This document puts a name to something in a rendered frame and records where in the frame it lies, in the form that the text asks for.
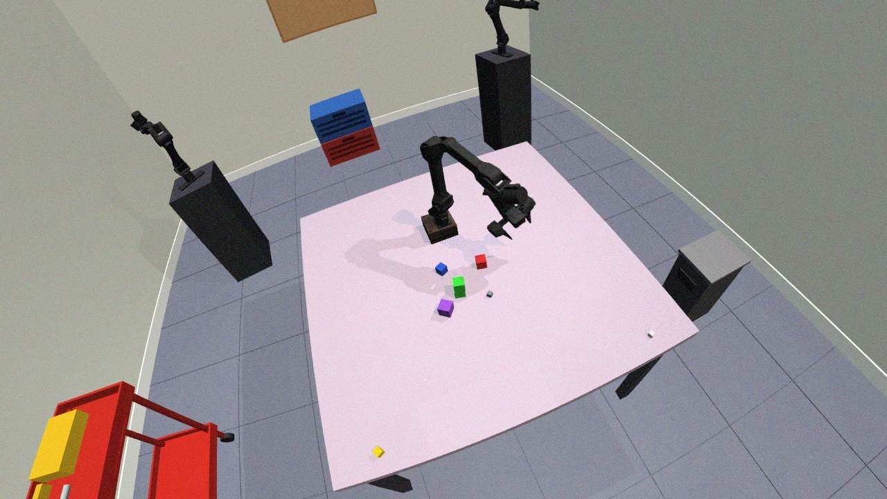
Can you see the purple cube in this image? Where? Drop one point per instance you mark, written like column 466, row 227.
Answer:
column 445, row 308

